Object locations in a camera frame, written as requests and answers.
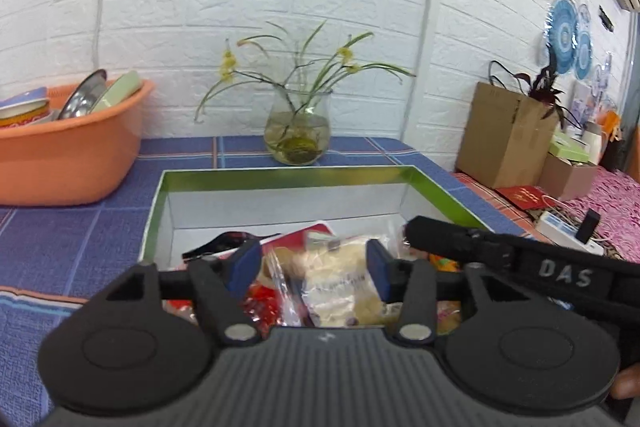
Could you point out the dark red leaf plant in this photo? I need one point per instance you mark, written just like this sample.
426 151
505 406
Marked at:
541 89

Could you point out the steel pot lid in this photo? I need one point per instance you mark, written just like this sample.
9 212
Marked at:
86 95

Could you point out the blue lidded tin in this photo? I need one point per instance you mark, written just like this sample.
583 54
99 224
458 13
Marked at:
25 108

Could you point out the brown paper bag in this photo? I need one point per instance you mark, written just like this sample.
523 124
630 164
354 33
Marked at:
506 138

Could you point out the small cardboard box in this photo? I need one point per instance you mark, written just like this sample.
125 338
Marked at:
566 180

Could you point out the dark red meat snack bag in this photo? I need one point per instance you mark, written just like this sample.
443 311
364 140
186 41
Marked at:
226 241

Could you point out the red envelope booklet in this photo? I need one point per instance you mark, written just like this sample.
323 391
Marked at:
525 197

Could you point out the red daily nuts bag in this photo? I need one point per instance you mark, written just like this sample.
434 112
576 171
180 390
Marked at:
271 300

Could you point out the white power strip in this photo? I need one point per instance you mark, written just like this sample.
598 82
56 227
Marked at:
563 234

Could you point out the green cardboard box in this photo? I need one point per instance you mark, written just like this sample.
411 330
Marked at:
191 207

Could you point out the glass vase with orchid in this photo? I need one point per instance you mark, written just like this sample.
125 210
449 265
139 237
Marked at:
298 128

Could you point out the green plate in basin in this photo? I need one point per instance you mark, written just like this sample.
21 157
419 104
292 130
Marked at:
120 90

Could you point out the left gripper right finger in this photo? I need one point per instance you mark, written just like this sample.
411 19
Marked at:
503 345

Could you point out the clear bread pastry packet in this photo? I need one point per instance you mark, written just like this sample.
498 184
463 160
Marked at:
337 289

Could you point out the blue patterned wall plate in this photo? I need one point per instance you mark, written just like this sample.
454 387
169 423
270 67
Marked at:
561 33

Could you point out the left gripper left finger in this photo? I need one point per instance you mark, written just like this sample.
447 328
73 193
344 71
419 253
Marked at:
150 337

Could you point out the orange plastic basin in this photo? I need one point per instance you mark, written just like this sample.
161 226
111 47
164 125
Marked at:
74 161

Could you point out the orange jelly snack packet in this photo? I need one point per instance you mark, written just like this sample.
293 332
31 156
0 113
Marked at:
443 264

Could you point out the blue checkered tablecloth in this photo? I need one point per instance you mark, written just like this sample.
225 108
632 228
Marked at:
53 259

